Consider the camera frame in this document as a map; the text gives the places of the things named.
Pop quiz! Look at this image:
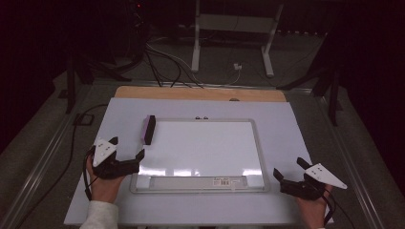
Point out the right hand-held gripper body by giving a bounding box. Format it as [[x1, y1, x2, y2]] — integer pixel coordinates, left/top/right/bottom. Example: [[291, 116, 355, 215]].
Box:
[[280, 162, 349, 201]]

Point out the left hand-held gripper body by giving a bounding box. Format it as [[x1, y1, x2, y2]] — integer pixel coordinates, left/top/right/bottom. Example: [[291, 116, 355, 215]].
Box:
[[92, 137, 141, 180]]

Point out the black and purple whiteboard eraser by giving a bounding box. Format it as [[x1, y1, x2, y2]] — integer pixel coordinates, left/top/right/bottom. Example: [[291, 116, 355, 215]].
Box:
[[140, 114, 157, 146]]

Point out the silver framed whiteboard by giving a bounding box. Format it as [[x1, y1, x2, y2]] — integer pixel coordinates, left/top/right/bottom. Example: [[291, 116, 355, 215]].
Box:
[[129, 115, 271, 195]]

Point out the person's right hand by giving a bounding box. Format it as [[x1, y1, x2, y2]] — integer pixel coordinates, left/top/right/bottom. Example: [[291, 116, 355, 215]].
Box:
[[295, 184, 334, 229]]

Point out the person's left hand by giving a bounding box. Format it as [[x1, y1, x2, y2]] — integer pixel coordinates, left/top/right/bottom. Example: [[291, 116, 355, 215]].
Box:
[[85, 162, 127, 204]]

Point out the black square floor plate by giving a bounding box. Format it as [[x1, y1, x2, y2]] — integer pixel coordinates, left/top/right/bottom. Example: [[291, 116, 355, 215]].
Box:
[[73, 113, 96, 127]]

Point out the large white sheet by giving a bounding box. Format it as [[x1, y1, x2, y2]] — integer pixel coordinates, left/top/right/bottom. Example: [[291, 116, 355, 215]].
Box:
[[63, 96, 334, 227]]

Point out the black tripod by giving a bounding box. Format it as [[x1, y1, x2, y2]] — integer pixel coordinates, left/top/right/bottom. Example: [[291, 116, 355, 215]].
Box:
[[63, 52, 133, 115], [276, 32, 345, 127]]

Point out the dark equipment with red light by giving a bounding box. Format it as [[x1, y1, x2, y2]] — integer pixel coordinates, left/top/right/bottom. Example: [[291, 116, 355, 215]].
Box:
[[126, 0, 151, 66]]

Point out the grey metal stand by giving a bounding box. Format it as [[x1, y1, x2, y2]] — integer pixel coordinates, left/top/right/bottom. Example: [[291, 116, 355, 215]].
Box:
[[190, 0, 285, 78]]

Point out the left hand-held gripper black cable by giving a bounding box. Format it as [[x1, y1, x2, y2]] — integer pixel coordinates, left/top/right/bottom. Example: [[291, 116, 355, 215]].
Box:
[[82, 146, 97, 202]]

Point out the hand-held gripper black cable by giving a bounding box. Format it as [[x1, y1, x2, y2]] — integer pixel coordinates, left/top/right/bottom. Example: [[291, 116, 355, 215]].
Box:
[[321, 187, 355, 229], [82, 146, 97, 202]]

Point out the right hand-held gripper black cable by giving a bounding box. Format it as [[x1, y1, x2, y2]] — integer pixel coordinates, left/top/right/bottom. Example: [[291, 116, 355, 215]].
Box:
[[321, 187, 355, 229]]

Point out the long black floor cable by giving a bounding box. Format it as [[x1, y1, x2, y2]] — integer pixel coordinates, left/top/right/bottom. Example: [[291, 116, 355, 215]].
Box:
[[13, 103, 110, 229]]

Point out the metal floor rail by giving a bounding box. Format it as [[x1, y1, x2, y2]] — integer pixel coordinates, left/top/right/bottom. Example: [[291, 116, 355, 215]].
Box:
[[0, 85, 94, 229], [313, 94, 385, 229]]

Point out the bundle of black floor cables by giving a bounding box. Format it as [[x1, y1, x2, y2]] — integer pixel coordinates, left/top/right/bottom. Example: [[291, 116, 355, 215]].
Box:
[[143, 42, 204, 90]]

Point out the white plug with cable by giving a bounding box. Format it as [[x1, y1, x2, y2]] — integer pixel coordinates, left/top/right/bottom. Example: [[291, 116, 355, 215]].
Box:
[[203, 62, 244, 88]]

